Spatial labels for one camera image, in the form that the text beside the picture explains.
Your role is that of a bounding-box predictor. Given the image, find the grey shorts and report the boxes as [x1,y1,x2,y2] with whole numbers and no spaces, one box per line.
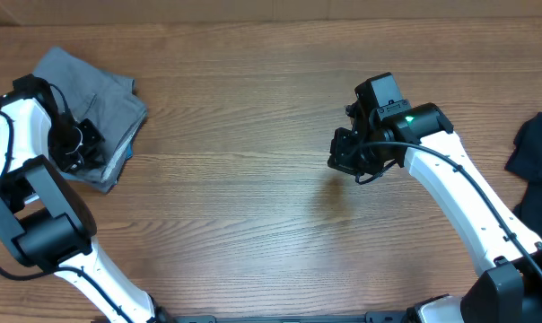
[33,47,148,194]

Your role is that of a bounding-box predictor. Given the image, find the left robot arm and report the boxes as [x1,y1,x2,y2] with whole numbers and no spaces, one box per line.
[0,74,173,322]

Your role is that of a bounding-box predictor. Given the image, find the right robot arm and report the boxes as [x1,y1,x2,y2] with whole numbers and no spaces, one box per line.
[328,73,542,323]

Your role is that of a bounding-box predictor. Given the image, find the folded blue denim jeans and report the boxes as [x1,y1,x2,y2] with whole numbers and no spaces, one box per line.
[125,143,133,161]

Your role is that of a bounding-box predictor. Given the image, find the black garment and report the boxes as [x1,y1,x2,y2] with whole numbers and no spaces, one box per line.
[505,112,542,239]

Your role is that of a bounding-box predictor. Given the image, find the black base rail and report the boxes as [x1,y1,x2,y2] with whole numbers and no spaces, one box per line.
[91,295,465,323]

